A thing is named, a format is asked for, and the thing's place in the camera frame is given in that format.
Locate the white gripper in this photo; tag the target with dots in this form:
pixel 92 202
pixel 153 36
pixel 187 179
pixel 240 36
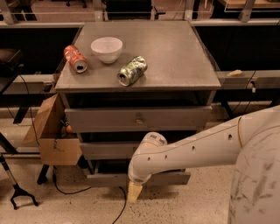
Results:
pixel 136 178

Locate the grey drawer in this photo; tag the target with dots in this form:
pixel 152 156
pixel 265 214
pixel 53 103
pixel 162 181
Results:
pixel 118 150
pixel 113 173
pixel 86 120

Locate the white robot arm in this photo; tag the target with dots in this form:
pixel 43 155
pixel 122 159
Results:
pixel 251 143

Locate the grey bottom drawer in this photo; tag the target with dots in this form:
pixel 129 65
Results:
pixel 113 173

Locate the grey top drawer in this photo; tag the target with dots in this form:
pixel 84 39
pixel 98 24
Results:
pixel 86 120

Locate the grey drawer cabinet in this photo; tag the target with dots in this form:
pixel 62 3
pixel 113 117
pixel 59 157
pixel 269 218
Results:
pixel 179 74

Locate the cardboard box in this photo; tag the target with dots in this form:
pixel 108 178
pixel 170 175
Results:
pixel 45 133

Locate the black grabber tool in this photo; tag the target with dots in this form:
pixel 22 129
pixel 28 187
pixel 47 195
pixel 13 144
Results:
pixel 18 191

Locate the green soda can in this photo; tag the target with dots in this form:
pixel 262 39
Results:
pixel 132 71

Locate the orange soda can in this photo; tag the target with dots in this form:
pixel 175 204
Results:
pixel 75 59

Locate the white ceramic bowl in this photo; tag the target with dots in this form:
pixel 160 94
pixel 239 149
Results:
pixel 107 49

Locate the small foam piece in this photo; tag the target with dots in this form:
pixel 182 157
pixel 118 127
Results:
pixel 234 73

